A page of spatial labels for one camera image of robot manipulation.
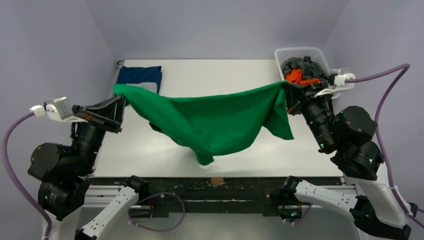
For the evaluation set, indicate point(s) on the black table front rail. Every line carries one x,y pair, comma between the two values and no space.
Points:
275,206

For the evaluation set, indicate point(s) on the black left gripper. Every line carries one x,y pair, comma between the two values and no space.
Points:
109,113

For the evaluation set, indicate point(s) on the grey t-shirt in basket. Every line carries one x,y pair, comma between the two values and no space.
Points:
310,69

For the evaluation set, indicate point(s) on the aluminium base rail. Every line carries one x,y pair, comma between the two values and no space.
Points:
99,196

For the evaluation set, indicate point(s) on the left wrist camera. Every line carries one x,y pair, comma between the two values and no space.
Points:
57,109

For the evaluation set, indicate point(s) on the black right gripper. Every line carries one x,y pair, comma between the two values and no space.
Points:
304,97

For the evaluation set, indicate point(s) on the green t-shirt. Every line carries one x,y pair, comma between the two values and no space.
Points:
216,125

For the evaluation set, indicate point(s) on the orange t-shirt in basket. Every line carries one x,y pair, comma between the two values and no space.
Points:
295,76

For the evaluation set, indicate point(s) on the folded navy printed t-shirt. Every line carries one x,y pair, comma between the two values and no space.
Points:
149,78

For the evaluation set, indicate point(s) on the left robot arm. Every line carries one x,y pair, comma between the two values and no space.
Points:
63,170

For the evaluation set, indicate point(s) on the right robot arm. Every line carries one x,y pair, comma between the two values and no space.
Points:
348,138

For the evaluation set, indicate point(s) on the white plastic laundry basket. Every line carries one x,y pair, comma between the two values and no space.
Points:
283,54

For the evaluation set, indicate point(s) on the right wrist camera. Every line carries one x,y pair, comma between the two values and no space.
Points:
340,83

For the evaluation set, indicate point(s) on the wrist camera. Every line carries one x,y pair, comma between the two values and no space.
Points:
57,109
340,83

